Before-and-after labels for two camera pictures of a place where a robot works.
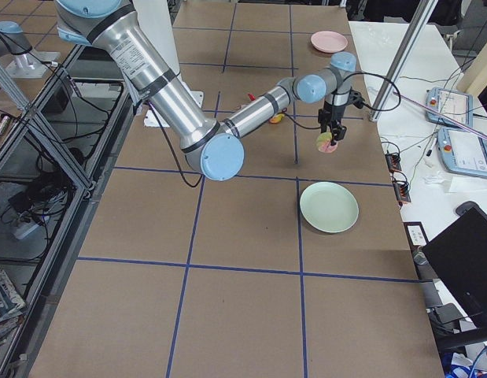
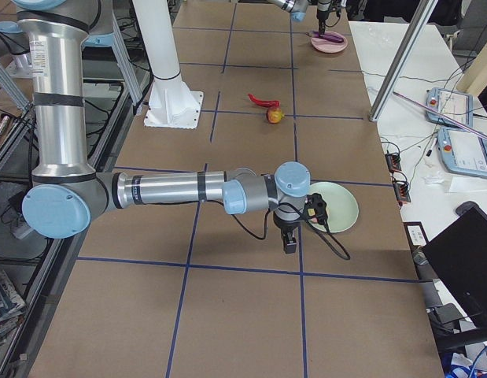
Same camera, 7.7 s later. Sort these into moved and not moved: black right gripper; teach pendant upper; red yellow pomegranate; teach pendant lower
Moved: black right gripper
Not moved: teach pendant lower; teach pendant upper; red yellow pomegranate
